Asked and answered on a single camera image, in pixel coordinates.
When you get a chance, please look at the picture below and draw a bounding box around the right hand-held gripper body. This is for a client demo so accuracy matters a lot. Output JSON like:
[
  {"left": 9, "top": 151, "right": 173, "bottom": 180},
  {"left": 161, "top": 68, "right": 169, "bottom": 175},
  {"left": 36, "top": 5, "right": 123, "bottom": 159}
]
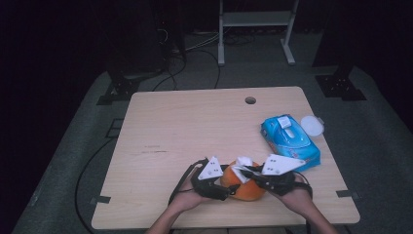
[{"left": 257, "top": 153, "right": 310, "bottom": 197}]

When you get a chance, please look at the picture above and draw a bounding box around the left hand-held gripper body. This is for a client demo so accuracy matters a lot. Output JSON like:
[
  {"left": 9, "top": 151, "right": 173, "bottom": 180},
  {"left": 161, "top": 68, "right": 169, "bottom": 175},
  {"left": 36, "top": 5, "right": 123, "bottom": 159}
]
[{"left": 190, "top": 155, "right": 231, "bottom": 202}]

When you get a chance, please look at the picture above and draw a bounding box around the white wet wipe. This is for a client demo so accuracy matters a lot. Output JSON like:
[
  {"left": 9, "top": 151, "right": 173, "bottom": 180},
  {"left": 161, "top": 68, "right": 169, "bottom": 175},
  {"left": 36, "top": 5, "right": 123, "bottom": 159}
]
[{"left": 231, "top": 156, "right": 254, "bottom": 185}]

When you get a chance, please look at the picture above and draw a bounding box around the orange plush toy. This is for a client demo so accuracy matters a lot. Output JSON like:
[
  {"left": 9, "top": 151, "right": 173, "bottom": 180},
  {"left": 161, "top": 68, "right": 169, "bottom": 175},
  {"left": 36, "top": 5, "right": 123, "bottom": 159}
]
[{"left": 220, "top": 160, "right": 266, "bottom": 202}]

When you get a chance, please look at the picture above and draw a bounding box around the blue wet wipes pack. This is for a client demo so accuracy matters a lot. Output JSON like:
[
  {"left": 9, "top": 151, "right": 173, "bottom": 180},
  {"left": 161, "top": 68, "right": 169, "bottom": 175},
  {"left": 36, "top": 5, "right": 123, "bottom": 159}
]
[{"left": 260, "top": 113, "right": 321, "bottom": 173}]

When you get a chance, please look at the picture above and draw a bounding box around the person's left hand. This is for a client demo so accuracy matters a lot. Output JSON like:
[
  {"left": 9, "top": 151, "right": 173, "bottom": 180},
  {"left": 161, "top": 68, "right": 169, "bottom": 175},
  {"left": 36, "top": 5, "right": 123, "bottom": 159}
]
[{"left": 169, "top": 175, "right": 210, "bottom": 215}]

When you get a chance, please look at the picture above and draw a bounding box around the person's right hand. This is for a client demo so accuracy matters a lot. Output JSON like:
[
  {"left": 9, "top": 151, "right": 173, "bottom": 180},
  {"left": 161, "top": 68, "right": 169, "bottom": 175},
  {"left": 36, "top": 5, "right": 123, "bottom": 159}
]
[{"left": 273, "top": 175, "right": 315, "bottom": 218}]

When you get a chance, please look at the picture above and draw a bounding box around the round white plastic lid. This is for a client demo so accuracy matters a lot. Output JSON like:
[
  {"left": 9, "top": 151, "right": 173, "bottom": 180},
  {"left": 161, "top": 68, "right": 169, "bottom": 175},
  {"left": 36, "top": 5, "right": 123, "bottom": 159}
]
[{"left": 300, "top": 114, "right": 325, "bottom": 137}]

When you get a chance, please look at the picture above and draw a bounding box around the black tape strip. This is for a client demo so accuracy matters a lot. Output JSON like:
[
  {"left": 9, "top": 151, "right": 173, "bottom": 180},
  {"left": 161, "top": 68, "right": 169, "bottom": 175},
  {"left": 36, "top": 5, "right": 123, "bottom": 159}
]
[
  {"left": 90, "top": 195, "right": 112, "bottom": 205},
  {"left": 335, "top": 189, "right": 360, "bottom": 200}
]

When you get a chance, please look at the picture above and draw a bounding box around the black stand base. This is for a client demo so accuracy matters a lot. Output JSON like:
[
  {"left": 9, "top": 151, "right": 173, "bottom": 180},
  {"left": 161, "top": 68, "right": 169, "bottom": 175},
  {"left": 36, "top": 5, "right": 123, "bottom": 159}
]
[
  {"left": 314, "top": 65, "right": 368, "bottom": 102},
  {"left": 95, "top": 68, "right": 164, "bottom": 106}
]

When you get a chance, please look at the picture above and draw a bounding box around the black tape rectangle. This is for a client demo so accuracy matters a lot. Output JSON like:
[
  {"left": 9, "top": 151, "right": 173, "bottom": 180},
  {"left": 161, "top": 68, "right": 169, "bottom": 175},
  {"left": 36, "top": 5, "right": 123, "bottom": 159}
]
[{"left": 104, "top": 118, "right": 125, "bottom": 139}]

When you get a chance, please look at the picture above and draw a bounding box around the dark equipment cabinet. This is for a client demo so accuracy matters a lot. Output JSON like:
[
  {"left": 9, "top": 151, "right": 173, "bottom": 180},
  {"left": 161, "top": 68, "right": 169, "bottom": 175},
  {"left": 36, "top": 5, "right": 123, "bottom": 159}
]
[{"left": 106, "top": 0, "right": 187, "bottom": 76}]

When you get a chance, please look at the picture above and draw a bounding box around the black background cable bundle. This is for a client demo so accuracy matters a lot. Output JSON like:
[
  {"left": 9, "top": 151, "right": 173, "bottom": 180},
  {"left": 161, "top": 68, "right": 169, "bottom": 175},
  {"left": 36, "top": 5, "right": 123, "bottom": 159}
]
[{"left": 151, "top": 28, "right": 222, "bottom": 93}]

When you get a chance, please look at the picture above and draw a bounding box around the black floor cable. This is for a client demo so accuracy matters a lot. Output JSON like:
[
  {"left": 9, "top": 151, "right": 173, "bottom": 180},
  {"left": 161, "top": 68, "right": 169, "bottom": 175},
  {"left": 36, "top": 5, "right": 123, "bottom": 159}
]
[{"left": 74, "top": 137, "right": 115, "bottom": 234}]

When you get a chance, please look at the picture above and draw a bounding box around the white metal table frame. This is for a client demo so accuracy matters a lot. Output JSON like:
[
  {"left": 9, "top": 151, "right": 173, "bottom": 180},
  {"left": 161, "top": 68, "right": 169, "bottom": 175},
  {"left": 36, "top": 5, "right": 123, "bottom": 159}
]
[{"left": 217, "top": 0, "right": 300, "bottom": 67}]

